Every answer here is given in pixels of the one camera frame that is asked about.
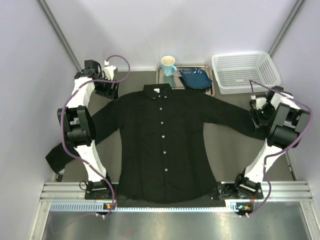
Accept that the steel tray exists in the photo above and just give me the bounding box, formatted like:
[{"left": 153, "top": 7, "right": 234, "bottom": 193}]
[{"left": 155, "top": 65, "right": 215, "bottom": 97}]

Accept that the aluminium frame rail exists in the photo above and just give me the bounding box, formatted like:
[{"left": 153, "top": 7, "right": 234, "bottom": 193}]
[{"left": 40, "top": 181, "right": 313, "bottom": 213}]

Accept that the light blue mug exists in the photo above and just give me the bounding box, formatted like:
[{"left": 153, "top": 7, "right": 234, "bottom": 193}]
[{"left": 161, "top": 55, "right": 177, "bottom": 77}]

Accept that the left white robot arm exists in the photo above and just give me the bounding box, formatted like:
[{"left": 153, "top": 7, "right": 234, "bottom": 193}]
[{"left": 57, "top": 60, "right": 119, "bottom": 200}]

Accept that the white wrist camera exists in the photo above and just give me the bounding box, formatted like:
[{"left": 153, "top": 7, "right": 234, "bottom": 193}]
[
  {"left": 103, "top": 65, "right": 118, "bottom": 81},
  {"left": 250, "top": 95, "right": 267, "bottom": 110}
]

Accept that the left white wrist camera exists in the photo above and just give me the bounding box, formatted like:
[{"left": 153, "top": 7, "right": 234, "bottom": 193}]
[{"left": 103, "top": 65, "right": 118, "bottom": 81}]

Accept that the black button shirt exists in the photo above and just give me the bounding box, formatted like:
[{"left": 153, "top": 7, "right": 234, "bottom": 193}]
[{"left": 45, "top": 83, "right": 270, "bottom": 204}]

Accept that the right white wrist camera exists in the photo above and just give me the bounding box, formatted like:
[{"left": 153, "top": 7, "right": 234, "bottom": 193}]
[{"left": 250, "top": 95, "right": 267, "bottom": 110}]

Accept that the dark blue plate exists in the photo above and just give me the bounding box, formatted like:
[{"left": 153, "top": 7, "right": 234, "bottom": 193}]
[{"left": 179, "top": 68, "right": 212, "bottom": 90}]

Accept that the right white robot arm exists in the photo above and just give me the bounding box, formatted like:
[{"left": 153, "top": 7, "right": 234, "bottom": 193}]
[{"left": 234, "top": 86, "right": 312, "bottom": 199}]

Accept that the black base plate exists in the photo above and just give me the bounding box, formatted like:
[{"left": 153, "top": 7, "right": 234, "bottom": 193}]
[{"left": 80, "top": 181, "right": 264, "bottom": 208}]

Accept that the white plastic basket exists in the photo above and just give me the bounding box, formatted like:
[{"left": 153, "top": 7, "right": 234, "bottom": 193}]
[{"left": 211, "top": 51, "right": 282, "bottom": 95}]

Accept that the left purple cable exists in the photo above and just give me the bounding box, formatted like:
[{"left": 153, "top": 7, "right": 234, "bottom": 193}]
[{"left": 61, "top": 54, "right": 131, "bottom": 221}]

